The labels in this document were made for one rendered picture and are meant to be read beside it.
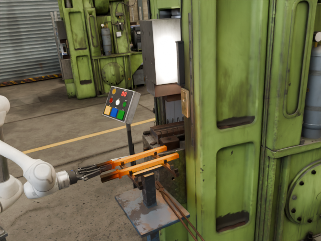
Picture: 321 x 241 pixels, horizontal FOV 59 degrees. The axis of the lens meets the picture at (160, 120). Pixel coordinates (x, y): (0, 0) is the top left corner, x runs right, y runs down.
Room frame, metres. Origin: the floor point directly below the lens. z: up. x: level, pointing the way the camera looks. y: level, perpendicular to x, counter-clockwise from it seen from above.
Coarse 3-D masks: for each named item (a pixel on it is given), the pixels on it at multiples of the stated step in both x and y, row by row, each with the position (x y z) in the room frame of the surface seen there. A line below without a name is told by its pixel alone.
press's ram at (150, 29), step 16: (144, 32) 2.01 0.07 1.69; (160, 32) 1.84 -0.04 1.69; (176, 32) 1.88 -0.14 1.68; (144, 48) 2.04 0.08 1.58; (160, 48) 1.84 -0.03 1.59; (144, 64) 2.07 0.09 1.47; (160, 64) 1.84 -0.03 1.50; (176, 64) 1.87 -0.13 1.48; (160, 80) 1.84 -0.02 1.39; (176, 80) 1.87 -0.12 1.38
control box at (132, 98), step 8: (112, 88) 2.56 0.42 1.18; (120, 88) 2.48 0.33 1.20; (112, 96) 2.51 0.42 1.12; (120, 96) 2.44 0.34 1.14; (128, 96) 2.36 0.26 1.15; (136, 96) 2.35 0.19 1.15; (112, 104) 2.46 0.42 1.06; (120, 104) 2.39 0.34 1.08; (128, 104) 2.32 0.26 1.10; (136, 104) 2.35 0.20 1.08; (128, 112) 2.29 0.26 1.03; (120, 120) 2.29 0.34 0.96; (128, 120) 2.28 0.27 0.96
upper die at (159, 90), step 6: (150, 84) 1.96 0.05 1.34; (162, 84) 1.89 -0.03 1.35; (168, 84) 1.91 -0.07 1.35; (174, 84) 1.92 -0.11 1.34; (150, 90) 1.97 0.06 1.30; (156, 90) 1.88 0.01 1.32; (162, 90) 1.89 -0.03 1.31; (168, 90) 1.91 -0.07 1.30; (174, 90) 1.92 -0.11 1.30; (180, 90) 1.93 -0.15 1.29; (156, 96) 1.88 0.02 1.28
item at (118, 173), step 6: (168, 156) 1.46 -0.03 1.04; (174, 156) 1.46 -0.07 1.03; (150, 162) 1.40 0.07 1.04; (156, 162) 1.41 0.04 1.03; (162, 162) 1.42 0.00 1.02; (126, 168) 1.35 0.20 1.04; (132, 168) 1.35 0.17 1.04; (138, 168) 1.36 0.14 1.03; (144, 168) 1.37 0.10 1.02; (108, 174) 1.30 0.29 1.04; (114, 174) 1.30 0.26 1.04; (120, 174) 1.30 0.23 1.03; (126, 174) 1.33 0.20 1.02; (102, 180) 1.28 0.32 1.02; (108, 180) 1.28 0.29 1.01
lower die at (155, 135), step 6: (156, 126) 2.07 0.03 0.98; (162, 126) 2.03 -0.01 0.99; (168, 126) 2.00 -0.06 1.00; (180, 126) 1.99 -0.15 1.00; (150, 132) 2.05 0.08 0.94; (156, 132) 1.92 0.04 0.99; (162, 132) 1.91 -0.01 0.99; (168, 132) 1.90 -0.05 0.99; (174, 132) 1.92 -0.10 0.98; (180, 132) 1.93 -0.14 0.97; (156, 138) 1.91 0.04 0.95; (180, 138) 1.93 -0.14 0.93
